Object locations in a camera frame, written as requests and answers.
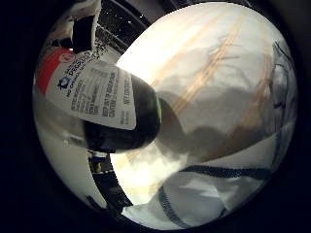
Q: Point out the clear spray bottle white label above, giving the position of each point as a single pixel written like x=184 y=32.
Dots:
x=103 y=97

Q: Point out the white cloth with tan stripes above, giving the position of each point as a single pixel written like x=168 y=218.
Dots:
x=207 y=71

